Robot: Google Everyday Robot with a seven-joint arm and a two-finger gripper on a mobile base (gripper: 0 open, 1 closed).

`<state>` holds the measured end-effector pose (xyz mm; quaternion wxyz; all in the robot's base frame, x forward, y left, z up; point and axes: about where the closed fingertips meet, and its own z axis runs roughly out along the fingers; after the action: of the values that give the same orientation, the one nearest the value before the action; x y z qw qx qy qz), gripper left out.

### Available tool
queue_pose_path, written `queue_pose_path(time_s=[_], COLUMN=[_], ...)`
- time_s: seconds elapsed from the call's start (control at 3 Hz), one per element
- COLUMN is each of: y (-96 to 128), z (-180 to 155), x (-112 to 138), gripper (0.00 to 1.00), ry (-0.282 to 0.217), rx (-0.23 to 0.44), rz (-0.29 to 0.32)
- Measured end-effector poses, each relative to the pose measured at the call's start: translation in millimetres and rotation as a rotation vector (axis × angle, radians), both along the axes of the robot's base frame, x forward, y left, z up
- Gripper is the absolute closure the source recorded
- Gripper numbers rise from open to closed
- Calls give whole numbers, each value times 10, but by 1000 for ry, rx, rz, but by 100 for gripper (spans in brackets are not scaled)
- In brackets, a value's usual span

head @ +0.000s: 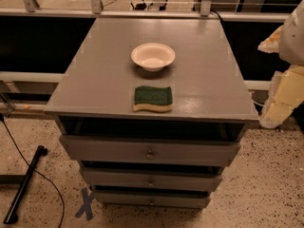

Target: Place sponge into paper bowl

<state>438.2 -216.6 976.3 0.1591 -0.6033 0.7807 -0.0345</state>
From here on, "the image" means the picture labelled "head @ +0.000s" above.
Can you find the grey tape cross mark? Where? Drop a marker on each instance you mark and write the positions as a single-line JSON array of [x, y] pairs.
[[85, 208]]

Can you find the green and yellow sponge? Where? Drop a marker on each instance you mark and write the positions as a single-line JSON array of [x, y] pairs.
[[155, 99]]

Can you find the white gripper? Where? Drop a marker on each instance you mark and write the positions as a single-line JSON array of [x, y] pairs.
[[293, 40]]

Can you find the black metal stand leg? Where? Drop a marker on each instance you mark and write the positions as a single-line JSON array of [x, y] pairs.
[[22, 181]]

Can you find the grey drawer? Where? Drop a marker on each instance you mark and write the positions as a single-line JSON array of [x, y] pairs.
[[178, 152], [117, 178], [150, 199]]

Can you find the top grey drawer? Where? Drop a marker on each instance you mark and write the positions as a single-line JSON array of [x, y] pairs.
[[178, 152]]

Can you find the white paper bowl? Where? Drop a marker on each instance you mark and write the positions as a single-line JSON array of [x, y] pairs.
[[153, 56]]

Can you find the grey drawer cabinet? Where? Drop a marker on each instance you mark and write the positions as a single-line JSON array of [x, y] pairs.
[[211, 103]]

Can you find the middle grey drawer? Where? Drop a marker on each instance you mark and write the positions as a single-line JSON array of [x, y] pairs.
[[117, 178]]

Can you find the bottom grey drawer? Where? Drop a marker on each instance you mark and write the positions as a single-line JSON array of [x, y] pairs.
[[150, 199]]

